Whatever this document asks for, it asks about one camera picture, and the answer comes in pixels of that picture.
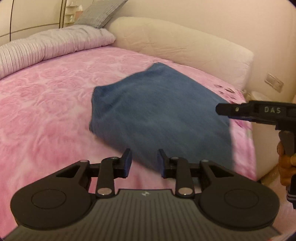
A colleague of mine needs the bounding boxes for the blue denim jeans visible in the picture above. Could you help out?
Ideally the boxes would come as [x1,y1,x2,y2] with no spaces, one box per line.
[89,63,234,171]

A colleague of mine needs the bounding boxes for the person's right hand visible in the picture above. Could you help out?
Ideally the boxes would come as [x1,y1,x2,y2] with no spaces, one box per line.
[277,142,295,187]

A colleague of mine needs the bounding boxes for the white plastic bucket with lid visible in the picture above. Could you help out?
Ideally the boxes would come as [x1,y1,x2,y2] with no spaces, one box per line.
[245,91,272,101]

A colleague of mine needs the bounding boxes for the white bed headboard cushion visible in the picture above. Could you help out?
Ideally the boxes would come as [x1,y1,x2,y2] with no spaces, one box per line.
[106,16,254,90]

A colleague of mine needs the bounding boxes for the pink floral bed blanket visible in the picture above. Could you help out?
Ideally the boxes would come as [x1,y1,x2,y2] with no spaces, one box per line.
[0,46,258,237]

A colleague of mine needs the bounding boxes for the striped grey pink duvet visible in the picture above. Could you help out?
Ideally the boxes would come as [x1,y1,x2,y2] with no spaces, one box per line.
[1,25,115,79]

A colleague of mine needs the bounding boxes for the grey checkered pillow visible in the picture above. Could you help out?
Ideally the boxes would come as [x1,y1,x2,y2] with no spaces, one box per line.
[74,0,128,29]

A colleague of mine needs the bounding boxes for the white dressing table with mirror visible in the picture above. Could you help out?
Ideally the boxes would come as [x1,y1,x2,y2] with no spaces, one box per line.
[64,0,93,26]

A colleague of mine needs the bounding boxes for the white wardrobe with black lines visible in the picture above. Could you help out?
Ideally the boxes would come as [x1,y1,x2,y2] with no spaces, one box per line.
[1,0,66,45]

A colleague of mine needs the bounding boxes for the wall switch and socket panel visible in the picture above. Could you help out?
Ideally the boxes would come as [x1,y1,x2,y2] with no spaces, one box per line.
[264,73,284,93]

